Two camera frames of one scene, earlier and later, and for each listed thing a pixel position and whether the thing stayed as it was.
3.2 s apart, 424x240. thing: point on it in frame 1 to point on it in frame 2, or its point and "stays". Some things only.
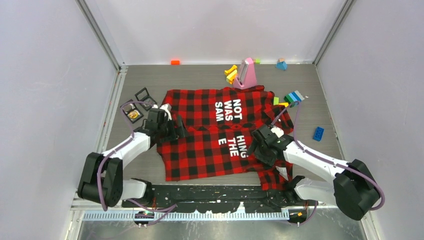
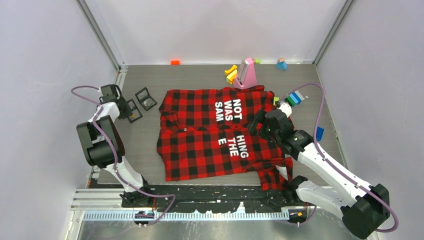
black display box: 132,111 stays
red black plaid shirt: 218,123 stays
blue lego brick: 318,134 stays
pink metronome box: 246,77 stays
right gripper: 267,160 to 258,118
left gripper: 181,132 to 128,111
